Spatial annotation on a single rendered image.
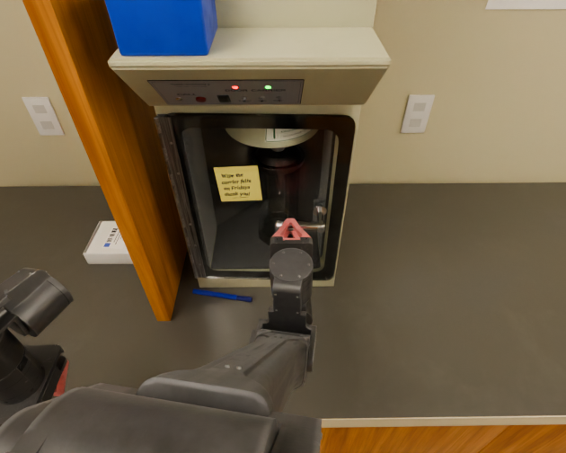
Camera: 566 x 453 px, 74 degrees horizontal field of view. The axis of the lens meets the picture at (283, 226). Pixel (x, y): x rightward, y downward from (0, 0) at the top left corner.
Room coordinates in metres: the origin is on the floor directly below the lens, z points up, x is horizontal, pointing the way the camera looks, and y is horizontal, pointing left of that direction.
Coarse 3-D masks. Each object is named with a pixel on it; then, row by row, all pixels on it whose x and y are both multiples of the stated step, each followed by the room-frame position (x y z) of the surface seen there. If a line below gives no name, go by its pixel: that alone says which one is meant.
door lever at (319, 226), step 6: (318, 210) 0.52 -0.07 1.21; (324, 210) 0.53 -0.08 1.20; (318, 216) 0.51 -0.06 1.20; (276, 222) 0.49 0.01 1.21; (282, 222) 0.49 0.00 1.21; (300, 222) 0.49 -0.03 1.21; (306, 222) 0.49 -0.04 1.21; (312, 222) 0.49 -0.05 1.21; (318, 222) 0.49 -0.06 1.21; (324, 222) 0.49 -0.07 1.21; (276, 228) 0.48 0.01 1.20; (288, 228) 0.48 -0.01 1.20; (306, 228) 0.48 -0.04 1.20; (312, 228) 0.48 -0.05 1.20; (318, 228) 0.48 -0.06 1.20; (324, 228) 0.48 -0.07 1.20
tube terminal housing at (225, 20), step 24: (216, 0) 0.55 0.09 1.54; (240, 0) 0.55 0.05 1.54; (264, 0) 0.55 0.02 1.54; (288, 0) 0.55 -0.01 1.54; (312, 0) 0.55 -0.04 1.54; (336, 0) 0.55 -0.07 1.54; (360, 0) 0.55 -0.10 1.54; (240, 24) 0.55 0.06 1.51; (264, 24) 0.55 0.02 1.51; (288, 24) 0.55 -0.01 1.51; (312, 24) 0.55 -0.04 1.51; (336, 24) 0.55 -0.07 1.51; (360, 24) 0.55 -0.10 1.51; (336, 264) 0.55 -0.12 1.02
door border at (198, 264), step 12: (168, 120) 0.53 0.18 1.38; (168, 132) 0.53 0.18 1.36; (168, 144) 0.53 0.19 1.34; (168, 156) 0.53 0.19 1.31; (168, 168) 0.53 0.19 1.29; (180, 168) 0.53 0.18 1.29; (180, 180) 0.53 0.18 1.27; (180, 192) 0.53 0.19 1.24; (180, 204) 0.53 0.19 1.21; (180, 216) 0.53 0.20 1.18; (192, 228) 0.53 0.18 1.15; (192, 240) 0.53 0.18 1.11; (192, 252) 0.53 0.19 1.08; (192, 264) 0.53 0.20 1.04; (204, 276) 0.53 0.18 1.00
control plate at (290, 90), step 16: (160, 80) 0.45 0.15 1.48; (176, 80) 0.45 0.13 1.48; (192, 80) 0.46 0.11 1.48; (208, 80) 0.46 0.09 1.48; (224, 80) 0.46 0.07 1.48; (240, 80) 0.46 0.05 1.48; (256, 80) 0.46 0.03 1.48; (272, 80) 0.46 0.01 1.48; (288, 80) 0.46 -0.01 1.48; (304, 80) 0.46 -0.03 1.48; (176, 96) 0.49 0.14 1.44; (192, 96) 0.49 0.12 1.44; (208, 96) 0.49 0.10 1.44; (240, 96) 0.49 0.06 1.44; (256, 96) 0.49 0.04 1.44; (272, 96) 0.49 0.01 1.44; (288, 96) 0.49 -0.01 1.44
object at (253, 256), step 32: (192, 128) 0.53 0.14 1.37; (224, 128) 0.53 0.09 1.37; (256, 128) 0.53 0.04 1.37; (288, 128) 0.53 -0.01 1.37; (320, 128) 0.53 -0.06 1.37; (352, 128) 0.53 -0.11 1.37; (192, 160) 0.53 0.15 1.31; (224, 160) 0.53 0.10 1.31; (256, 160) 0.53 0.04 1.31; (288, 160) 0.53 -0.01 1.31; (320, 160) 0.53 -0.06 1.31; (192, 192) 0.53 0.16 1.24; (288, 192) 0.53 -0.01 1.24; (320, 192) 0.53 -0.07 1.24; (224, 224) 0.53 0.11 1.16; (256, 224) 0.53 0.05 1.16; (224, 256) 0.53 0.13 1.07; (256, 256) 0.53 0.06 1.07; (320, 256) 0.53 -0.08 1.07
